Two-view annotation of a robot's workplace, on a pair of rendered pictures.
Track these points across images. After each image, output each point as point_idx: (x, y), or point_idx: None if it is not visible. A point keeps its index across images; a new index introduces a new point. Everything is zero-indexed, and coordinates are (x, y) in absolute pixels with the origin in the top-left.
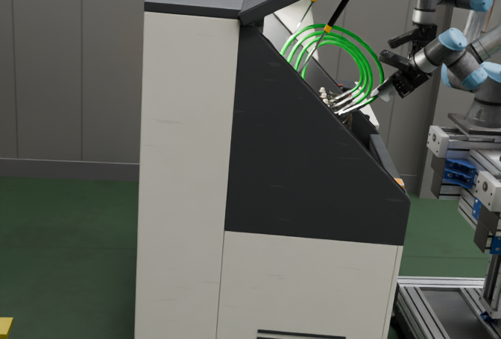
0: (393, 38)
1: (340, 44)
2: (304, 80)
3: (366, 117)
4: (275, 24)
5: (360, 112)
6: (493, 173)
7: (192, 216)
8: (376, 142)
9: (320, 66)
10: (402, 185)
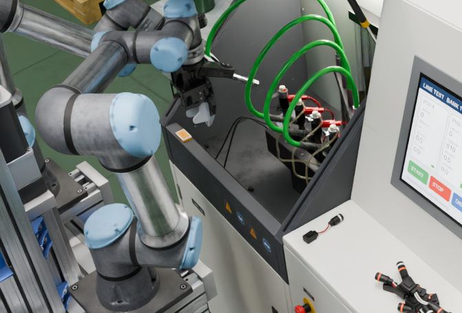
0: (225, 62)
1: (311, 76)
2: None
3: (294, 211)
4: None
5: (301, 199)
6: (91, 184)
7: None
8: (261, 208)
9: (354, 120)
10: (177, 132)
